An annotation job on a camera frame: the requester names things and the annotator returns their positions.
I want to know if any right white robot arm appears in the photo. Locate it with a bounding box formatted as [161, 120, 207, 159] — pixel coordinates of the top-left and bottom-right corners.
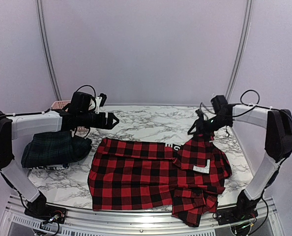
[188, 103, 292, 220]

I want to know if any dark green plaid garment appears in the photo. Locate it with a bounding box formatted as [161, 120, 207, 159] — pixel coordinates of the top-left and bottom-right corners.
[21, 131, 92, 169]

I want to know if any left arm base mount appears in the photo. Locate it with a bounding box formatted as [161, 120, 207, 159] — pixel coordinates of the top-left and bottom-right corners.
[20, 192, 67, 224]

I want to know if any aluminium corner post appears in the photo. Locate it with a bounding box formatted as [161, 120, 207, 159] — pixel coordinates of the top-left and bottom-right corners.
[225, 0, 254, 100]
[35, 0, 61, 100]

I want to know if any pink plastic laundry basket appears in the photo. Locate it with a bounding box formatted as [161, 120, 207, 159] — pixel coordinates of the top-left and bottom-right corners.
[51, 100, 89, 132]

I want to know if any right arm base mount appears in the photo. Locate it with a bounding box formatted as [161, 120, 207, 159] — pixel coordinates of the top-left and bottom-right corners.
[213, 190, 261, 225]

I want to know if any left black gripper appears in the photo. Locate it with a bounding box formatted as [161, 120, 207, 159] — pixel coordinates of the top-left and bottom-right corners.
[78, 111, 119, 129]

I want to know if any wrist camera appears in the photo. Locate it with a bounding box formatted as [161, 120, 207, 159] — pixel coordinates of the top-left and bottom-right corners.
[68, 91, 107, 115]
[198, 95, 228, 115]

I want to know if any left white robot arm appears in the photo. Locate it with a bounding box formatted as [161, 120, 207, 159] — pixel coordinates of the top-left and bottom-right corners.
[0, 110, 119, 219]

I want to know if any red black plaid garment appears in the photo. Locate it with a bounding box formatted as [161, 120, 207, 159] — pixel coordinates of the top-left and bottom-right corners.
[88, 135, 232, 227]

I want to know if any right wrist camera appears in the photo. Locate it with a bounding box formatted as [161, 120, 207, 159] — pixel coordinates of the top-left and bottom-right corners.
[198, 95, 228, 115]

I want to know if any right aluminium corner post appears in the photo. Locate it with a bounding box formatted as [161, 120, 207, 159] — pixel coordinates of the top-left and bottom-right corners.
[225, 0, 254, 100]

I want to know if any folded striped garment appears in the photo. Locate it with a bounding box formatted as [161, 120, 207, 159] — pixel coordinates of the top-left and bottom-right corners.
[28, 164, 70, 171]

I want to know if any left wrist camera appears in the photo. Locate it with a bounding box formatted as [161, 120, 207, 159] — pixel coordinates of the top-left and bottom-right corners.
[68, 91, 107, 115]

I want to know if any aluminium front frame rail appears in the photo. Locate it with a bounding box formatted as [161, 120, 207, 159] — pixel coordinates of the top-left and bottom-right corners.
[0, 195, 285, 236]

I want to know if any left aluminium corner post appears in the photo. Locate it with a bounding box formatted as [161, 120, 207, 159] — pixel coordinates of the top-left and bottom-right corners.
[35, 0, 61, 100]

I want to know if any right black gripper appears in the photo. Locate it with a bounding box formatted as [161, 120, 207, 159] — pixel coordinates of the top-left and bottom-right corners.
[188, 115, 232, 139]

